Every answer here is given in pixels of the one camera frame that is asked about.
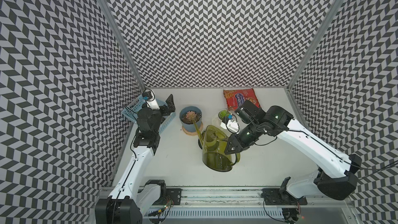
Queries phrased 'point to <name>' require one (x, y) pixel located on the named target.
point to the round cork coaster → (192, 134)
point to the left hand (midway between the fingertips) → (163, 97)
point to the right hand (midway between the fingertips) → (230, 155)
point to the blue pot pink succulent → (187, 115)
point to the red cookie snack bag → (236, 97)
